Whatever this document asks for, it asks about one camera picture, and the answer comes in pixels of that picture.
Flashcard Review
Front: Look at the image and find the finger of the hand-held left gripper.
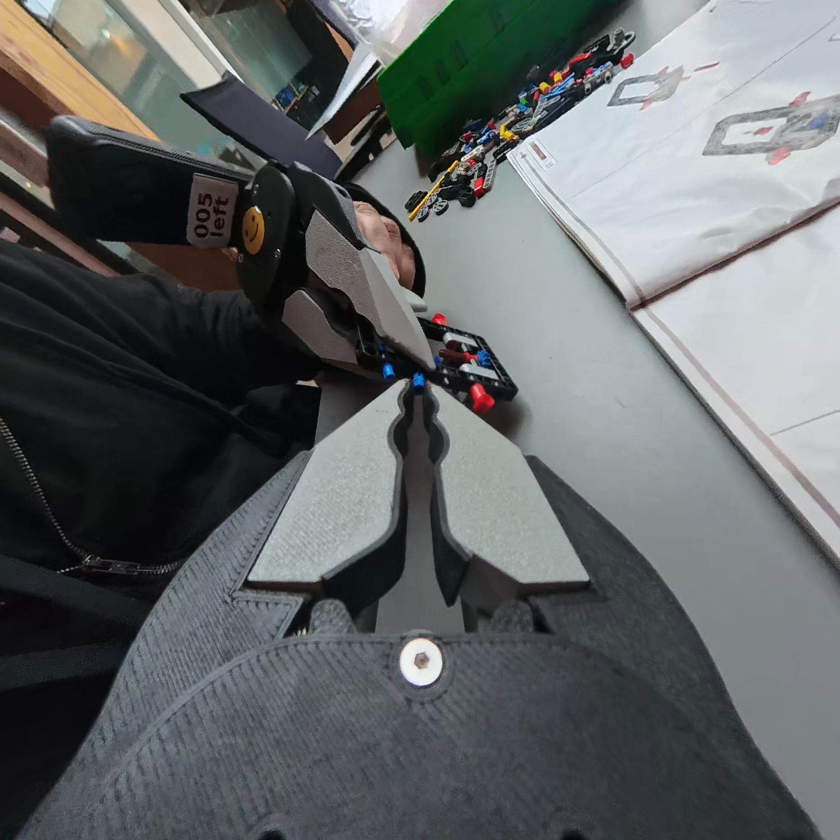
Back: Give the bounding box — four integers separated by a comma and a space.
281, 289, 368, 371
304, 209, 438, 371

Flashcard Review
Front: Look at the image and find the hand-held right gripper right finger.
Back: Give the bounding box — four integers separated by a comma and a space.
423, 382, 592, 632

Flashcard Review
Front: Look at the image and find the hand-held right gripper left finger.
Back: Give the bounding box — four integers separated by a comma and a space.
248, 381, 416, 619

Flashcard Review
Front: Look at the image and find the black lego frame assembly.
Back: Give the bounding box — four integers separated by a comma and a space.
357, 314, 519, 416

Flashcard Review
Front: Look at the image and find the person's left forearm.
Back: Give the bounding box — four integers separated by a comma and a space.
118, 182, 429, 395

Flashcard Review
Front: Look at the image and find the pile of loose lego pieces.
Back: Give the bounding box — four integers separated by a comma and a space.
403, 28, 637, 222

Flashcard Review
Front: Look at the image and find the person's left hand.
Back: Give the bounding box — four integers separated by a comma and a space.
353, 202, 419, 291

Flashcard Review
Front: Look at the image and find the dark office chair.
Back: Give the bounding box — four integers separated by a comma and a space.
180, 71, 342, 179

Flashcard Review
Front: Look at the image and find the green plastic bin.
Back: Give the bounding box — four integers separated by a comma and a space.
376, 0, 624, 153

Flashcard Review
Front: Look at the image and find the clear plastic bag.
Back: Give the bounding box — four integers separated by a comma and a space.
305, 0, 460, 137

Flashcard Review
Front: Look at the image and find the white instruction booklet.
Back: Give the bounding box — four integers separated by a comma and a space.
508, 0, 840, 559

